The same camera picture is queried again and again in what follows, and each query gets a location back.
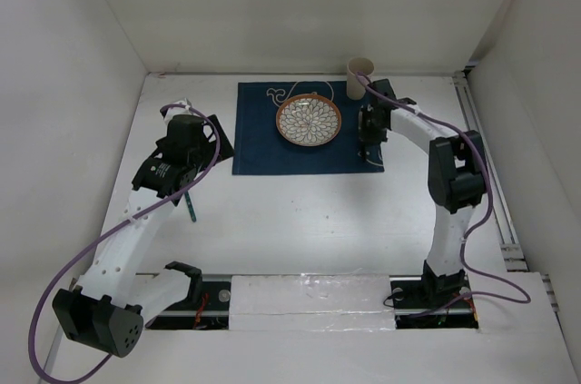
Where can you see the beige paper cup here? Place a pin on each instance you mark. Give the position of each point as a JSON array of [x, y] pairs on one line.
[[355, 89]]

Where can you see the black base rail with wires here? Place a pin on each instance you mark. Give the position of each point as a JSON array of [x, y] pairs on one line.
[[307, 302]]

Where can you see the aluminium rail at right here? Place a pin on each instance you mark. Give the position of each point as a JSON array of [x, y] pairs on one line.
[[514, 260]]

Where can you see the floral plate with orange rim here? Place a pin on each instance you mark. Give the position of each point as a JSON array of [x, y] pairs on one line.
[[308, 120]]

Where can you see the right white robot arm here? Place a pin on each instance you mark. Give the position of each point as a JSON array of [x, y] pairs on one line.
[[456, 185]]

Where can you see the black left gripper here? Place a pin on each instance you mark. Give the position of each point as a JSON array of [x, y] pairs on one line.
[[224, 151]]

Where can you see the fork with green handle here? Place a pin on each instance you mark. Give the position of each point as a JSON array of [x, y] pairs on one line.
[[190, 208]]

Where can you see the dark blue printed cloth napkin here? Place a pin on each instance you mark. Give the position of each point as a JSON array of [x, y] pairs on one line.
[[260, 149]]

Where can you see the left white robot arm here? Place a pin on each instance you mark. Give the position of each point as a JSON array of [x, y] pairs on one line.
[[108, 309]]

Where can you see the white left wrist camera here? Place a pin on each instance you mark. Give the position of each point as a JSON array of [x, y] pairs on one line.
[[185, 104]]

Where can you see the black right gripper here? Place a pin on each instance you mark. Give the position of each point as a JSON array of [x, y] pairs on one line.
[[367, 136]]

